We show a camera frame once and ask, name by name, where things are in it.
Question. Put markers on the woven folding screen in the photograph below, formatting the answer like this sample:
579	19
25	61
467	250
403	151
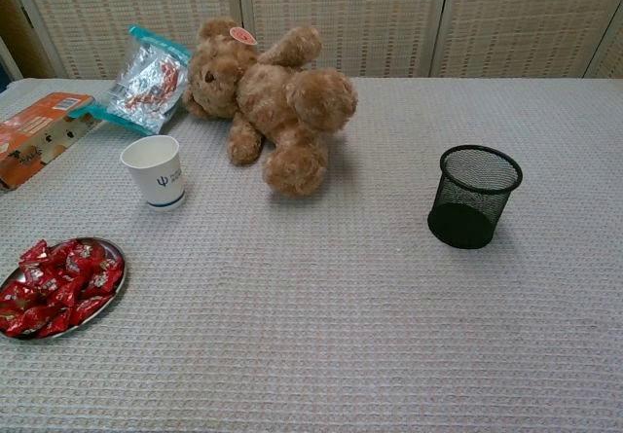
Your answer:
340	14

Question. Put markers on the brown wooden door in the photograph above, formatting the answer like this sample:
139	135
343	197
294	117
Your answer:
19	44

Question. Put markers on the brown teddy bear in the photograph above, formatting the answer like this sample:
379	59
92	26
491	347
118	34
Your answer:
272	97

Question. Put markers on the silver metal plate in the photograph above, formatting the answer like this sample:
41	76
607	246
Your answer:
10	281

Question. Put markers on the black mesh pen holder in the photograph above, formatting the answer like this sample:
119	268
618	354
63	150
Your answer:
462	228

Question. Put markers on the red candy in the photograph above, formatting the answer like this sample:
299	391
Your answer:
92	306
53	326
68	293
104	277
35	253
41	279
17	301
83	258

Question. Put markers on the beige woven tablecloth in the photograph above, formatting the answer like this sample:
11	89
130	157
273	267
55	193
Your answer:
340	306

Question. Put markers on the orange cardboard box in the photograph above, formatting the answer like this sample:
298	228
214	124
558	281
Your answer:
34	131

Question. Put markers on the white paper cup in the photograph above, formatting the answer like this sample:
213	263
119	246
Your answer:
160	185

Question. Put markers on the teal silver snack bag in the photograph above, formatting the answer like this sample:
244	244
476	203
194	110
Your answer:
146	82

